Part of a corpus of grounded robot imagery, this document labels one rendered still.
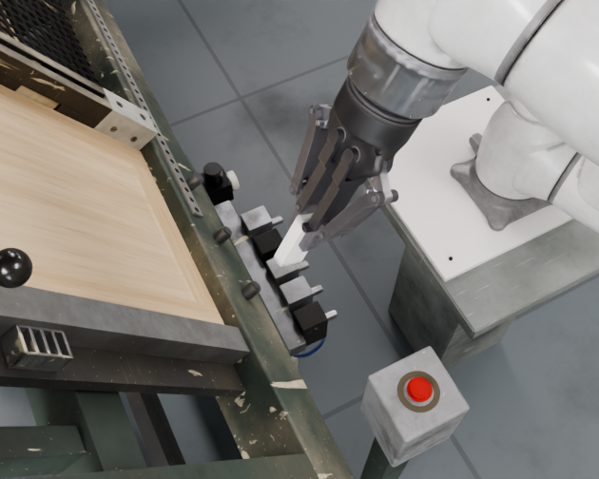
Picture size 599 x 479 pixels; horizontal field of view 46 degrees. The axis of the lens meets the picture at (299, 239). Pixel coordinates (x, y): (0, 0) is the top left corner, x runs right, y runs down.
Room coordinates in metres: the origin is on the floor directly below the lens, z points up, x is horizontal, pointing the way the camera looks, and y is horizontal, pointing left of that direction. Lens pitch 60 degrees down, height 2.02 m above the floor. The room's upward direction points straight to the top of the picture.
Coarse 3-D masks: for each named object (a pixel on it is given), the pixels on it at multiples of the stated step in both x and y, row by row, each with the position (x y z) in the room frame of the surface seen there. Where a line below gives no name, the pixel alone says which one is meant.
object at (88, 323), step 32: (0, 288) 0.35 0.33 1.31; (32, 288) 0.37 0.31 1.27; (0, 320) 0.31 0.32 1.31; (32, 320) 0.32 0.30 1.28; (64, 320) 0.34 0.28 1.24; (96, 320) 0.36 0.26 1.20; (128, 320) 0.38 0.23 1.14; (160, 320) 0.41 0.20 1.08; (192, 320) 0.44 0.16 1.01; (128, 352) 0.35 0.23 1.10; (160, 352) 0.37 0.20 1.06; (192, 352) 0.39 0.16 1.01; (224, 352) 0.41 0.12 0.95
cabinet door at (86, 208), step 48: (0, 96) 0.74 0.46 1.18; (0, 144) 0.63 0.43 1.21; (48, 144) 0.70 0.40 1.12; (96, 144) 0.78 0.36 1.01; (0, 192) 0.53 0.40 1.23; (48, 192) 0.58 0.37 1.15; (96, 192) 0.65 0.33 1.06; (144, 192) 0.73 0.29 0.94; (0, 240) 0.44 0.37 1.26; (48, 240) 0.48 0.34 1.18; (96, 240) 0.53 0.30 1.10; (144, 240) 0.59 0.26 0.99; (48, 288) 0.39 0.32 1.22; (96, 288) 0.43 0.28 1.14; (144, 288) 0.48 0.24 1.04; (192, 288) 0.53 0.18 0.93
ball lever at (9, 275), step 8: (8, 248) 0.32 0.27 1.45; (16, 248) 0.32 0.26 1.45; (0, 256) 0.31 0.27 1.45; (8, 256) 0.31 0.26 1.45; (16, 256) 0.31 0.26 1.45; (24, 256) 0.31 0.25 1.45; (0, 264) 0.30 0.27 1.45; (8, 264) 0.30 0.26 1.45; (16, 264) 0.30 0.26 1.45; (24, 264) 0.31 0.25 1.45; (0, 272) 0.29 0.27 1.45; (8, 272) 0.30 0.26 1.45; (16, 272) 0.30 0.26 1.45; (24, 272) 0.30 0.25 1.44; (0, 280) 0.29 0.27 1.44; (8, 280) 0.29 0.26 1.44; (16, 280) 0.29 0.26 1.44; (24, 280) 0.29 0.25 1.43
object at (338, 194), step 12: (348, 156) 0.38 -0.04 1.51; (336, 168) 0.38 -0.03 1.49; (348, 168) 0.38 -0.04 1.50; (336, 180) 0.38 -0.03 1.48; (348, 180) 0.38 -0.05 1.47; (360, 180) 0.38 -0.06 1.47; (336, 192) 0.37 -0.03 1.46; (348, 192) 0.38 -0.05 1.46; (324, 204) 0.37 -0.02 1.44; (336, 204) 0.37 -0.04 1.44; (312, 216) 0.37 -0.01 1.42; (324, 216) 0.37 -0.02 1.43; (336, 216) 0.37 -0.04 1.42; (312, 228) 0.36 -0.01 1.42
